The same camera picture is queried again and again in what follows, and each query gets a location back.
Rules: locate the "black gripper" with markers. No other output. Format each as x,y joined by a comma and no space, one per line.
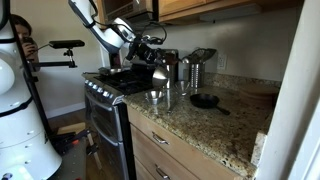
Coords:
145,52

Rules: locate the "large steel bowl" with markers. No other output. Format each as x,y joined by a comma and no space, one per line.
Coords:
160,78

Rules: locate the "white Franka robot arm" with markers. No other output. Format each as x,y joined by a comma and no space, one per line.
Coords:
23,140

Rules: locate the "slotted wooden spoon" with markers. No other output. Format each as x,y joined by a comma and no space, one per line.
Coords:
170,58

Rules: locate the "perforated steel utensil holder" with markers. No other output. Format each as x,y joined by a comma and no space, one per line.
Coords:
171,76
196,75

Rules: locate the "metal ladle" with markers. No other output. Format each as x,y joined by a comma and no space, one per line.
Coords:
186,60

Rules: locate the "conical steel bowl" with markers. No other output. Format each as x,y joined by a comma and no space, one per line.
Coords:
182,87

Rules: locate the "small steel bowl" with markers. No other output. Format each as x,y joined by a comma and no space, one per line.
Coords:
155,97

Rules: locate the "steel frying pan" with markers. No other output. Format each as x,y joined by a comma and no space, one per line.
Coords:
113,71

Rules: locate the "black measuring cup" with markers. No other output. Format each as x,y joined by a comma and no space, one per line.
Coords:
204,100

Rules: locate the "wooden upper cabinet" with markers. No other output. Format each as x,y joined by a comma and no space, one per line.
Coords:
180,5

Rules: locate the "steel over-range microwave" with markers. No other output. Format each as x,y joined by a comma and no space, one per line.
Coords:
126,6

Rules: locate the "stainless steel gas stove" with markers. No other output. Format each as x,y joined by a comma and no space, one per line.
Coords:
106,123

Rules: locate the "base cabinet with drawers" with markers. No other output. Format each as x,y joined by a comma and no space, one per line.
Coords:
186,156

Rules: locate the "black orange bar clamp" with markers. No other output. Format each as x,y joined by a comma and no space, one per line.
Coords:
66,141
90,148

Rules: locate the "black smartphone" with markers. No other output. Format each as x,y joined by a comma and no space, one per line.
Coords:
28,40

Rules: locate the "robot mounting table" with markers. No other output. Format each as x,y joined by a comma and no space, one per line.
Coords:
71,163

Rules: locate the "person with dark hair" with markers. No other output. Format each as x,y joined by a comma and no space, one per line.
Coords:
20,28

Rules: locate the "white wall outlet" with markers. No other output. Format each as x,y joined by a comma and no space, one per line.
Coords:
222,61

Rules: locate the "black stereo camera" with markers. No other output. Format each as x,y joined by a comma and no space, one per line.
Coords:
66,44

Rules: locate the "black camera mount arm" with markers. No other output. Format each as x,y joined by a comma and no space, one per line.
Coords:
53,63

